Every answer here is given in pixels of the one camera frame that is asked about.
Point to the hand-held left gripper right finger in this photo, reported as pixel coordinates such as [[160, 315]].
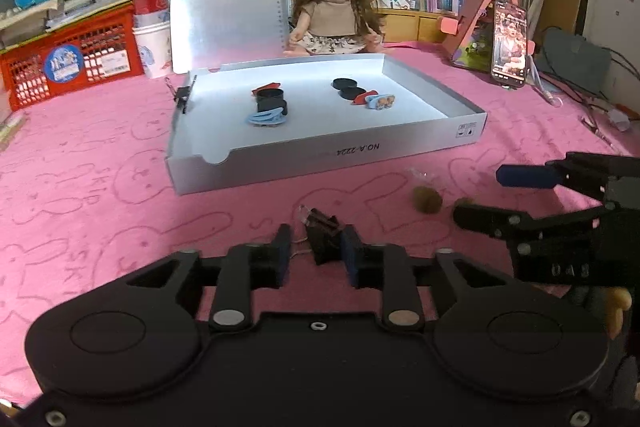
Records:
[[350, 257]]

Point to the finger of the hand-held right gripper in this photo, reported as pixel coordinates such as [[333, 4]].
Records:
[[492, 219], [530, 176]]

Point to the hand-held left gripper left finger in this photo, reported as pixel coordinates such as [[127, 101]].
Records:
[[282, 257]]

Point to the black binder clip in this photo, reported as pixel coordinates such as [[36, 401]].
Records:
[[325, 237], [182, 94]]

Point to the brown fuzzy ball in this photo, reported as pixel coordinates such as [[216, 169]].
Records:
[[426, 200]]

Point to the shallow white cardboard box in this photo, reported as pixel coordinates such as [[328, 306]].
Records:
[[320, 127]]

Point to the light blue claw clip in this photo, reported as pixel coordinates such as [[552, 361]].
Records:
[[267, 117]]

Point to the black cylinder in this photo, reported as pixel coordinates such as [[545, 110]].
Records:
[[272, 103]]

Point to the blue cartoon hair clip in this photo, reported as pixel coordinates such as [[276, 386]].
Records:
[[380, 101]]

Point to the orange-red hair clip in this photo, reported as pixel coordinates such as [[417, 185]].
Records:
[[361, 98]]

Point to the black round disc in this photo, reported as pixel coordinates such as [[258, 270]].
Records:
[[350, 93], [344, 83]]

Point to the person's right hand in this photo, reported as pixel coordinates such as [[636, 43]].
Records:
[[617, 309]]

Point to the metal tweezers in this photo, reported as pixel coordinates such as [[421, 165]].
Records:
[[597, 132]]

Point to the clear plastic wrapper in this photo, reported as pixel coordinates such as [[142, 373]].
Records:
[[420, 175]]

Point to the white power adapter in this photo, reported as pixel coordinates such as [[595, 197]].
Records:
[[619, 121]]

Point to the grey bag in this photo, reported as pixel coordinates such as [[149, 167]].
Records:
[[575, 62]]

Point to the smartphone with lit screen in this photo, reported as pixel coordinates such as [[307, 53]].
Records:
[[510, 47]]

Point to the pink phone stand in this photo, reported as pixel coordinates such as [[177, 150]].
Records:
[[472, 42]]

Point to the red hair clip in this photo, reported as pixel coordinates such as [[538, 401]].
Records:
[[267, 88]]

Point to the wooden drawer box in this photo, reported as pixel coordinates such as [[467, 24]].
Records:
[[415, 27]]

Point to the pink printed blanket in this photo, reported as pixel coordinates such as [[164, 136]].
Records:
[[90, 187]]

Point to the white paper cup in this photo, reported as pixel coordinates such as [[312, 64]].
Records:
[[152, 49]]

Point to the long-haired baby doll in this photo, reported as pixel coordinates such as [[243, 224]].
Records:
[[332, 12]]

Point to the red plastic basket with label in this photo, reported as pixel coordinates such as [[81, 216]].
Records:
[[75, 57]]

